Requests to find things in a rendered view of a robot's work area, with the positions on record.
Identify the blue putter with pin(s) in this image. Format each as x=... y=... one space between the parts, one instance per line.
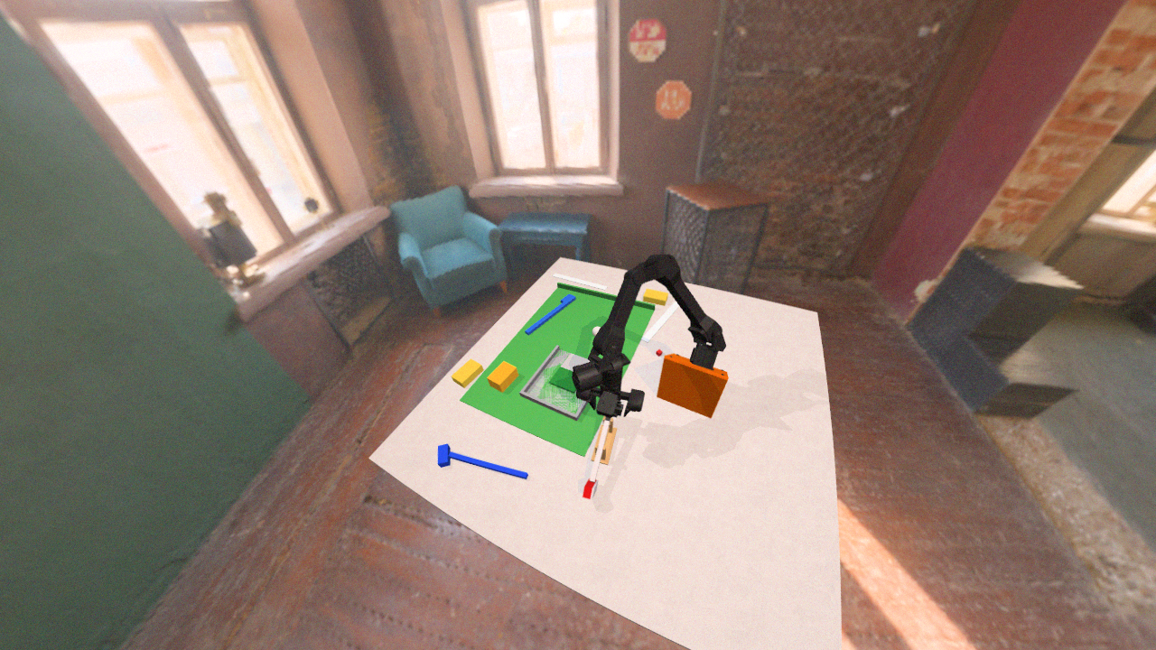
x=445 y=455
x=564 y=302

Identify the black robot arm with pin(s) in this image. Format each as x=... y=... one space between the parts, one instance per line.
x=609 y=340

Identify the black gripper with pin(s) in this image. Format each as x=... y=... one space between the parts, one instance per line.
x=635 y=398

